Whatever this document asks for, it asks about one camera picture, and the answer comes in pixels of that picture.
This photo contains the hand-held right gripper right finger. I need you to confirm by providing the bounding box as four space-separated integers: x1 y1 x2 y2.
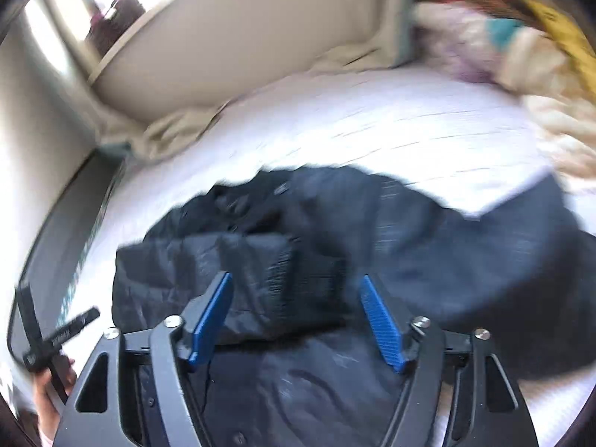
361 275 538 447

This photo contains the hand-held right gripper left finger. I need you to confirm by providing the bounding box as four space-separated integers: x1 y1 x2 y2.
53 271 234 447

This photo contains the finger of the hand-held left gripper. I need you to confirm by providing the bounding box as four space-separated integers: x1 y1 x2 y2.
15 284 70 403
23 306 101 373

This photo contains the black jacket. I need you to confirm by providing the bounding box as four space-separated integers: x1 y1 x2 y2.
112 163 596 447

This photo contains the pile of colourful clothes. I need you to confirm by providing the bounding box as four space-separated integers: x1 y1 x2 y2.
410 0 596 191

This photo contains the person's left hand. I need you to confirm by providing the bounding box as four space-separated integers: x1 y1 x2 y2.
32 356 77 429

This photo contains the beige bed sheet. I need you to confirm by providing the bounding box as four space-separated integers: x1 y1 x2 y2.
100 32 415 164

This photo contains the white quilted mattress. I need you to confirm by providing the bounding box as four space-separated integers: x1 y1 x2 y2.
60 67 596 447

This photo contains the dark potted plant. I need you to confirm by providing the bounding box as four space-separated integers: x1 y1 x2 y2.
112 0 147 26
86 12 119 57

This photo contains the window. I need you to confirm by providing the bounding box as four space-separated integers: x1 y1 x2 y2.
23 0 159 80

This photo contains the beige headboard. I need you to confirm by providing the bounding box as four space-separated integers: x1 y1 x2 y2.
88 0 406 126

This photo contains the yellow cloth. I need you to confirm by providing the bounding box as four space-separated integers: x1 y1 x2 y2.
526 0 596 103

